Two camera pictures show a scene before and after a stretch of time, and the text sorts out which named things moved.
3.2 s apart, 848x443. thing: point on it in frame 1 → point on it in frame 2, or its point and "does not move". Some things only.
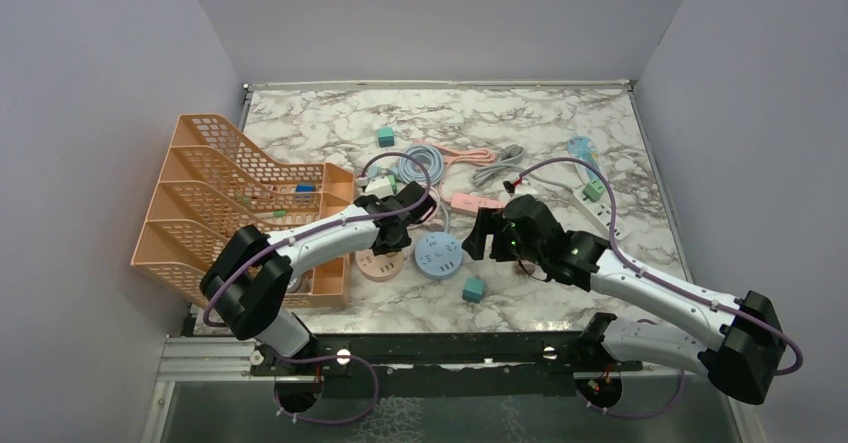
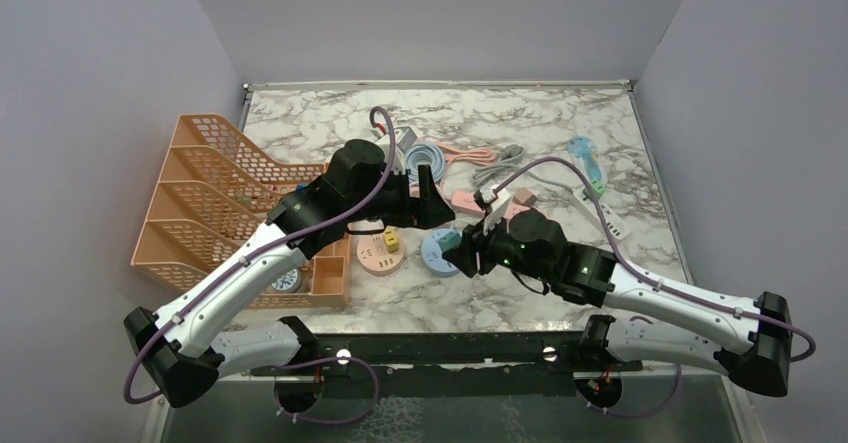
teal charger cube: x=474 y=289 → x=450 y=241
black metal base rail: x=576 y=351 does not move
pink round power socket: x=380 y=268 does not move
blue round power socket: x=439 y=255 does not move
